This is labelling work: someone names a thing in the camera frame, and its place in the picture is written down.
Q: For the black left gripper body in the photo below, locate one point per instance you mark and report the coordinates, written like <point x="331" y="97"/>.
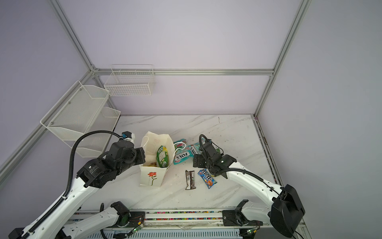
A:
<point x="139" y="159"/>

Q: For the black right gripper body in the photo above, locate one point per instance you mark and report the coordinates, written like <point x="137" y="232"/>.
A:
<point x="201" y="163"/>

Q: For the brown chocolate bar wrapper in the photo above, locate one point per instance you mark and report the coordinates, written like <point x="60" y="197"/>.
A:
<point x="190" y="179"/>

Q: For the white flowered paper bag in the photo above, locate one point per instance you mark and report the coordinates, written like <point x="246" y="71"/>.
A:
<point x="154" y="176"/>

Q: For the green Fox's Spring Tea bag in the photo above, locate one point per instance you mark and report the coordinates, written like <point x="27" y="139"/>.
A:
<point x="162" y="157"/>

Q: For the blue M&M's packet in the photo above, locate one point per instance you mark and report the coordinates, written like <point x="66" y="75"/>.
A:
<point x="207" y="178"/>

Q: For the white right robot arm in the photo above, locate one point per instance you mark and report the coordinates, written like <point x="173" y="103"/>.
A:
<point x="283" y="208"/>

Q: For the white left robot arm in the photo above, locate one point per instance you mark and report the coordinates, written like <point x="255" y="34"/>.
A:
<point x="93" y="176"/>

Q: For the teal green Fox's candy bag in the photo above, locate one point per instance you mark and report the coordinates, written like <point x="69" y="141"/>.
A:
<point x="195" y="148"/>

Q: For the white mesh two-tier shelf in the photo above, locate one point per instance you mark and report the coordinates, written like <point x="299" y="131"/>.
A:
<point x="81" y="110"/>

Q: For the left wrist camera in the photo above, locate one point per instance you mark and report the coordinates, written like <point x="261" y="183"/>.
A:
<point x="128" y="136"/>

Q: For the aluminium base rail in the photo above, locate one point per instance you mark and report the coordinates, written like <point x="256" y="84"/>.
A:
<point x="187" y="219"/>

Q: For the white wire basket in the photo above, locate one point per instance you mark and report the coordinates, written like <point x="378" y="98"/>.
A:
<point x="131" y="80"/>

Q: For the aluminium frame post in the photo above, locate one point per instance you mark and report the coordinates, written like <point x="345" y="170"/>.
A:
<point x="70" y="31"/>

